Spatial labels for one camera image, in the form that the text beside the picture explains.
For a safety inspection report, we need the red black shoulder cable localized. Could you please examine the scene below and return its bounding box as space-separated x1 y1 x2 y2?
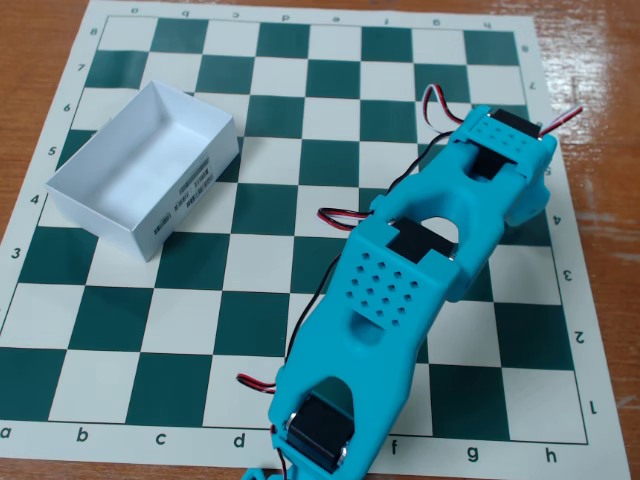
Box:
236 372 277 394

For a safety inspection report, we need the red white black looped cable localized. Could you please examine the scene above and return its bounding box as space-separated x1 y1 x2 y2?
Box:
422 83 467 127

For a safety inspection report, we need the long black cable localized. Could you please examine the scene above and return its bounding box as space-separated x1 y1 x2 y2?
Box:
283 130 454 374

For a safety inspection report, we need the red black elbow cable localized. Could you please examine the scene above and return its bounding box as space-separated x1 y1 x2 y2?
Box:
317 206 375 232

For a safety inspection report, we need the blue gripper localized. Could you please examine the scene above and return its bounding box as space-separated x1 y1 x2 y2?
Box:
507 164 551 226

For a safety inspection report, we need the green white chessboard mat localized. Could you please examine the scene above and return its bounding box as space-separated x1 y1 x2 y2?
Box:
0 0 633 480

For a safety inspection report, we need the white cardboard box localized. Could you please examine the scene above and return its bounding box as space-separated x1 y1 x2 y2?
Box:
44 78 240 264

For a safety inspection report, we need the red white black wrist cable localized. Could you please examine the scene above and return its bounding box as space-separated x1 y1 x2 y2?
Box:
539 106 584 136

